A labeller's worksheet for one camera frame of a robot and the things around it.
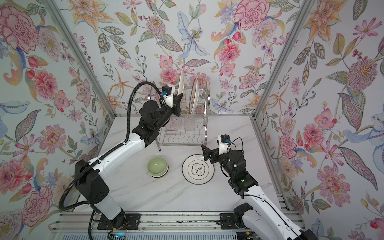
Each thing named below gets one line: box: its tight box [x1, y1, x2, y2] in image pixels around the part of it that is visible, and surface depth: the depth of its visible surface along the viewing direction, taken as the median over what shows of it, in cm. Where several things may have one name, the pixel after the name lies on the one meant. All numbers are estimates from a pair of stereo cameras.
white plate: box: [182, 154, 215, 185], surface depth 93 cm
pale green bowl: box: [147, 156, 169, 178], surface depth 87 cm
